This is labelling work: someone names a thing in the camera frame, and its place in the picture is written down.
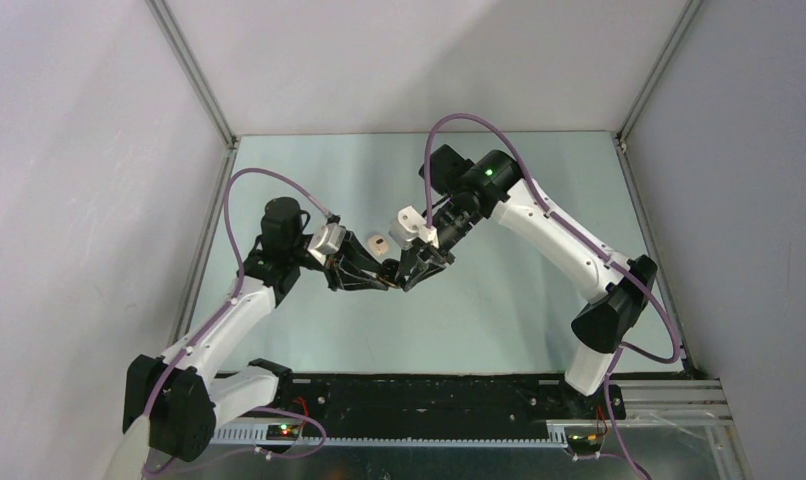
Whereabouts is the right green circuit board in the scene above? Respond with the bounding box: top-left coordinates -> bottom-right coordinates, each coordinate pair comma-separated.
567,434 -> 606,448

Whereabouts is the left green circuit board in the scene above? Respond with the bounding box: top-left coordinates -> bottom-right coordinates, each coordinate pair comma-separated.
265,423 -> 302,442

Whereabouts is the aluminium frame post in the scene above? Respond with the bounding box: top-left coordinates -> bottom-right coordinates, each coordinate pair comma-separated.
144,0 -> 237,150
615,0 -> 704,152

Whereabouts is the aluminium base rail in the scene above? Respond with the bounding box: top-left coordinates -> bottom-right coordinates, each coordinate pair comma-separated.
615,380 -> 733,428

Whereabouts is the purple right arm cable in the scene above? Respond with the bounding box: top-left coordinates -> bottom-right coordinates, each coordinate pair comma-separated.
423,113 -> 684,480

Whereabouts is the black glossy earbud charging case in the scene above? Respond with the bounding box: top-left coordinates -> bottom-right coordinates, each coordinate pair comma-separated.
377,259 -> 400,289

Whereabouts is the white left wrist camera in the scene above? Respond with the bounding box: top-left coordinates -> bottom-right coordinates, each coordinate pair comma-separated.
307,223 -> 347,266

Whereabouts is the left aluminium frame post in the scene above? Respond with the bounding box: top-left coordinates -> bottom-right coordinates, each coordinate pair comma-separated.
144,0 -> 237,150

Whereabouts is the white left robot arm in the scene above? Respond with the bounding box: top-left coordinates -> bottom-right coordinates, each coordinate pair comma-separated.
117,197 -> 389,470

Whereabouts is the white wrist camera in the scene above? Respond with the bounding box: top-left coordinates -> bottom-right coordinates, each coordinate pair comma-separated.
389,206 -> 439,250
307,223 -> 347,266

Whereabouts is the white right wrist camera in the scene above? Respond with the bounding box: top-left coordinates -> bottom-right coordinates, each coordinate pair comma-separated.
389,206 -> 439,250

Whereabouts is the green circuit board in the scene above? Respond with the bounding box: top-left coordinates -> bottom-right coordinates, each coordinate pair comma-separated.
265,423 -> 302,442
567,434 -> 606,448

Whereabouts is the white slotted cable duct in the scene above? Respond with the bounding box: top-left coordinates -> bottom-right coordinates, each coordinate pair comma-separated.
211,422 -> 568,449

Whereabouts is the right aluminium frame post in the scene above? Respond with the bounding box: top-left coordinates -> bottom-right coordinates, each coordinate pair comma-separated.
615,0 -> 704,152

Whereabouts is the beige square earbud case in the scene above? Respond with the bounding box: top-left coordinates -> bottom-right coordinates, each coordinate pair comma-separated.
366,234 -> 390,257

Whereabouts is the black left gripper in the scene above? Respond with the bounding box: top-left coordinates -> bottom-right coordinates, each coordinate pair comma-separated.
288,230 -> 391,292

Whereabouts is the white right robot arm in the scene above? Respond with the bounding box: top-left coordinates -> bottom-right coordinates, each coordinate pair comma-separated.
389,145 -> 658,418

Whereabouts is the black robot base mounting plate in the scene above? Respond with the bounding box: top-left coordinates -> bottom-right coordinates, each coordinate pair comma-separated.
270,373 -> 626,438

